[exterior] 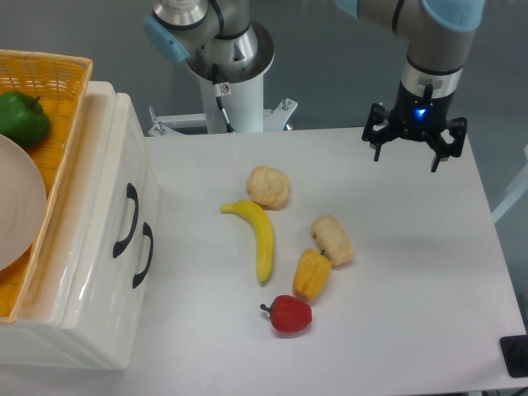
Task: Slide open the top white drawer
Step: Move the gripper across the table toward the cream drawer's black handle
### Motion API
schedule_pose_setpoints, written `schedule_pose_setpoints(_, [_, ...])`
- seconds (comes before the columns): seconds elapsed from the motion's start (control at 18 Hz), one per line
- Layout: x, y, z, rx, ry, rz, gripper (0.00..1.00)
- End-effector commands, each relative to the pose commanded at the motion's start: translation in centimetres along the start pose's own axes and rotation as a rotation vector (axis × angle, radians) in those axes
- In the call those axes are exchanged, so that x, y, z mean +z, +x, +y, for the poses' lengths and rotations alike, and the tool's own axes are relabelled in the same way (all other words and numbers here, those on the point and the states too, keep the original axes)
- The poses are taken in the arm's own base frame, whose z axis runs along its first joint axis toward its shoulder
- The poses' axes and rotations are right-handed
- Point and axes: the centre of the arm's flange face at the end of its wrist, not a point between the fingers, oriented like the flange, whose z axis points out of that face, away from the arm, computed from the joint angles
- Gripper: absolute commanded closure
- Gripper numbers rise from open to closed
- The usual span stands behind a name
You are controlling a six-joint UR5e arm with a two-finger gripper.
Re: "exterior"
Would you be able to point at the orange woven basket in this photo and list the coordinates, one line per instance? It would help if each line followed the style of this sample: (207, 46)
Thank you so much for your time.
(61, 82)

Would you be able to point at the black device at table edge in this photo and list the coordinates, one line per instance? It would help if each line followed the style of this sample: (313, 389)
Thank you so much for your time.
(514, 351)

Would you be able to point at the red bell pepper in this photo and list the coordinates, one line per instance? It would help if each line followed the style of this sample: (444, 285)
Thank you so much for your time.
(288, 314)

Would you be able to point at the yellow banana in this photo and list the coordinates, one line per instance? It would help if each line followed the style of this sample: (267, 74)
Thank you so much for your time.
(256, 216)

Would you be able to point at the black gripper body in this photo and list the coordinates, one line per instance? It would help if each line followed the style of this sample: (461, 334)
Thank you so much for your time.
(414, 114)

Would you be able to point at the yellow bell pepper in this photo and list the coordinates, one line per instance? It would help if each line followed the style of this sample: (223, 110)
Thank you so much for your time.
(311, 274)

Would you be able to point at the beige round plate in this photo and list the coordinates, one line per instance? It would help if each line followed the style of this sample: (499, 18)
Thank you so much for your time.
(23, 201)

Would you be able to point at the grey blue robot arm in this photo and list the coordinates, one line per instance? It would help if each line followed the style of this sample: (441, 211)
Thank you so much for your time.
(439, 33)

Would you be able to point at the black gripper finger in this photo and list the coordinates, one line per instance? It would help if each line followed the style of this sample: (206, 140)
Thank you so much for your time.
(381, 127)
(447, 140)

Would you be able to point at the round bread bun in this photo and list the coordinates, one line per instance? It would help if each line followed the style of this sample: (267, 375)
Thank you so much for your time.
(268, 187)

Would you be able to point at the rectangular bread loaf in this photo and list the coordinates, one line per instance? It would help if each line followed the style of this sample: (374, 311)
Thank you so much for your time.
(331, 238)

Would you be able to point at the green bell pepper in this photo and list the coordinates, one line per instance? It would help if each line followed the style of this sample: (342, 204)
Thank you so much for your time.
(23, 119)

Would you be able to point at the white plastic drawer cabinet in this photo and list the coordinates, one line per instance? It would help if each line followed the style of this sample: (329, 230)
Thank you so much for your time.
(36, 338)

